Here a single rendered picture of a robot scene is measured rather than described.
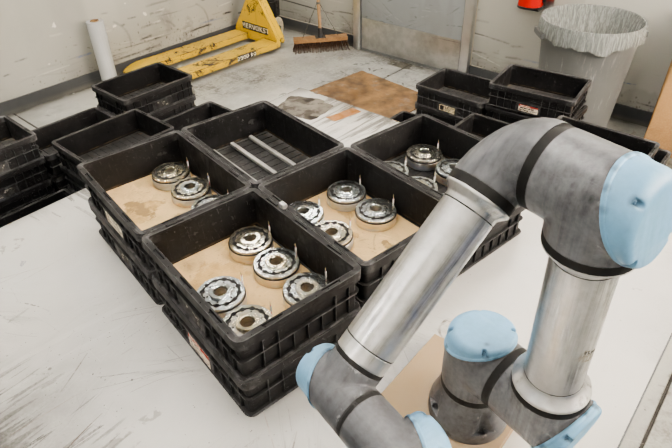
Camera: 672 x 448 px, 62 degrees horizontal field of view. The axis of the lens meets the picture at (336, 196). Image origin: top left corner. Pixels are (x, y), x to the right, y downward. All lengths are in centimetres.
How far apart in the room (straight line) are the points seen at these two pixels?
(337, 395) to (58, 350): 84
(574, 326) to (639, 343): 65
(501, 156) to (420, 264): 17
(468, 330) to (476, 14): 344
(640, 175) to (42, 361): 122
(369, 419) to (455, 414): 40
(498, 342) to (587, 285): 28
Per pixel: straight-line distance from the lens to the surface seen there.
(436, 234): 72
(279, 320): 105
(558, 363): 86
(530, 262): 157
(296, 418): 119
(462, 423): 111
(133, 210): 157
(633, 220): 65
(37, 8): 443
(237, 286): 122
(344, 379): 75
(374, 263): 115
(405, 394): 119
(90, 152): 265
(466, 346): 98
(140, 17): 481
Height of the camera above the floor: 169
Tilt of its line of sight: 35 degrees down
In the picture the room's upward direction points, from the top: 1 degrees counter-clockwise
